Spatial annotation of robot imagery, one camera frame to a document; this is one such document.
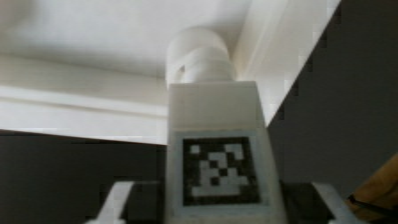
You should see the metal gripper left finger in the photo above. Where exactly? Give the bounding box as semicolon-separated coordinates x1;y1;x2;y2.
87;181;135;224

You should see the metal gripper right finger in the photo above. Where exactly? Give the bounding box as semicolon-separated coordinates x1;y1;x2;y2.
313;182;362;224

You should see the white table leg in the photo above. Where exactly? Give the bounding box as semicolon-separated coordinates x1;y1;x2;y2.
165;27;288;224

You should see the white square table top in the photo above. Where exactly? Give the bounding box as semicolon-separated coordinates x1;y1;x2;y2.
0;0;343;144

